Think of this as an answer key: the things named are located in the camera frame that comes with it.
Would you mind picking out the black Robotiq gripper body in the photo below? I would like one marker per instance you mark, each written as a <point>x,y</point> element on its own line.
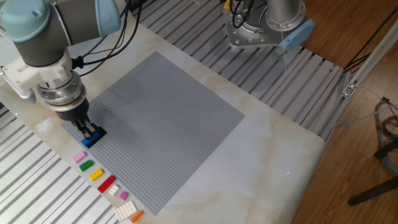
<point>73,115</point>

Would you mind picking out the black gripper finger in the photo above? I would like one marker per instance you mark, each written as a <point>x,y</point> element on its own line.
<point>90,129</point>
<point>81,127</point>

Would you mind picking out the blue Lego brick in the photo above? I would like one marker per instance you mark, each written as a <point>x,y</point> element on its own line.
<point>88,142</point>

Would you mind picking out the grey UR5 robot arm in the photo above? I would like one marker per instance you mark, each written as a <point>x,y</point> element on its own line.
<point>40,53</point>

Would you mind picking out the light pink Lego brick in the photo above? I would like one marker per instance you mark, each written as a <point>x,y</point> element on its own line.
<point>80,156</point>

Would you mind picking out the green Lego brick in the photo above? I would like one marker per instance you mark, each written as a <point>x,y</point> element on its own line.
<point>86,165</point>

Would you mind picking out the yellow Lego brick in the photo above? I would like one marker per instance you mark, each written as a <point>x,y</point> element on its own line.
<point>96,174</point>

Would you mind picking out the red Lego brick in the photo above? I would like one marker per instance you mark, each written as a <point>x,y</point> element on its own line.
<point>106,184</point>

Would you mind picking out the small white Lego brick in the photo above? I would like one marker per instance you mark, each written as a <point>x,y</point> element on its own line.
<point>113,189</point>

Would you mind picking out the small magenta Lego brick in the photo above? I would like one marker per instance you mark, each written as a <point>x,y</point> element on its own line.
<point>123,195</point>

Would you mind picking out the grey Lego baseplate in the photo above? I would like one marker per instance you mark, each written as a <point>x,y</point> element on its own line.
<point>171,133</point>

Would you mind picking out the large white Lego plate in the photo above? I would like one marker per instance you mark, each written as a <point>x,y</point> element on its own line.
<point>126,210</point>

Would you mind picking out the orange Lego brick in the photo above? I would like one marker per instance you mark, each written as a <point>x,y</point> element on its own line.
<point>136,216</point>

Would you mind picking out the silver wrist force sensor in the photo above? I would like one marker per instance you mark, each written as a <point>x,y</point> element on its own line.
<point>62,93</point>

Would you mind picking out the glossy marble pattern mat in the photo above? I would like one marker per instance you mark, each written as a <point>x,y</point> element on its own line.
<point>264,174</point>

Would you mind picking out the small yellow object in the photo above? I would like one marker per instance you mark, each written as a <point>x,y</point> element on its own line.
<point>227,3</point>

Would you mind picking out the black stand leg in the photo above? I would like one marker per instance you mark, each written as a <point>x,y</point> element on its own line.
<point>373,191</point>

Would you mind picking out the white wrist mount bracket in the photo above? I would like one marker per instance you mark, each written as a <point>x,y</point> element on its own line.
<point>31,76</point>

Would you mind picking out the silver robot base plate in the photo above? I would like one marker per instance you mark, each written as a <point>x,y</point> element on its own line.
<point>245,37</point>

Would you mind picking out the aluminium frame bar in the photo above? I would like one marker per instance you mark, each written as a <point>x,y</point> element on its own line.
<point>373,56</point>

